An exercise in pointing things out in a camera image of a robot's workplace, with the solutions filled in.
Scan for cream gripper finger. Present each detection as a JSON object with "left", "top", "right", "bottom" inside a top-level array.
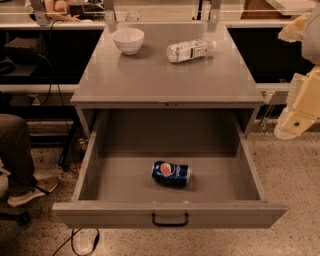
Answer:
[
  {"left": 274, "top": 65, "right": 320, "bottom": 140},
  {"left": 278, "top": 12, "right": 311, "bottom": 43}
]

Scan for blue pepsi can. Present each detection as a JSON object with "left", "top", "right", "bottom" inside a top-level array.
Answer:
[{"left": 151, "top": 161, "right": 191, "bottom": 186}]

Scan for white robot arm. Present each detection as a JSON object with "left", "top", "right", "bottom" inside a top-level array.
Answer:
[{"left": 274, "top": 3, "right": 320, "bottom": 140}]

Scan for grey open top drawer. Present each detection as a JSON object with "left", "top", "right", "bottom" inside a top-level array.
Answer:
[{"left": 53, "top": 109, "right": 287, "bottom": 228}]

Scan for clear plastic water bottle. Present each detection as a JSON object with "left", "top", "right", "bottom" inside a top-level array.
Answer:
[{"left": 167, "top": 39, "right": 217, "bottom": 63}]

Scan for grey metal cabinet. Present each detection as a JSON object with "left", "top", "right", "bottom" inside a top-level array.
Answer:
[{"left": 71, "top": 22, "right": 264, "bottom": 129}]

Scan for white ceramic bowl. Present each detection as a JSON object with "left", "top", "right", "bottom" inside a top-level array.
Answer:
[{"left": 112, "top": 28, "right": 145, "bottom": 55}]

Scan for tan shoe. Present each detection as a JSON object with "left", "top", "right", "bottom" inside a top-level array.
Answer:
[{"left": 7, "top": 177, "right": 59, "bottom": 208}]

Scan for person leg brown trousers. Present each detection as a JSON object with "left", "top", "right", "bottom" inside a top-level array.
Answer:
[{"left": 0, "top": 114, "right": 34, "bottom": 196}]

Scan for black office chair base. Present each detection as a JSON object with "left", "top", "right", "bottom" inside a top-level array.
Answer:
[{"left": 0, "top": 212, "right": 31, "bottom": 226}]

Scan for black drawer handle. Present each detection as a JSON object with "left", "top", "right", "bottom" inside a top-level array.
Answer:
[{"left": 151, "top": 213, "right": 189, "bottom": 228}]

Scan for black hanging cable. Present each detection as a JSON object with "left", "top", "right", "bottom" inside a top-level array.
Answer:
[{"left": 37, "top": 19, "right": 73, "bottom": 134}]

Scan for black floor cable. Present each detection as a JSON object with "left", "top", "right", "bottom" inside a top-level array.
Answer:
[{"left": 51, "top": 228, "right": 101, "bottom": 256}]

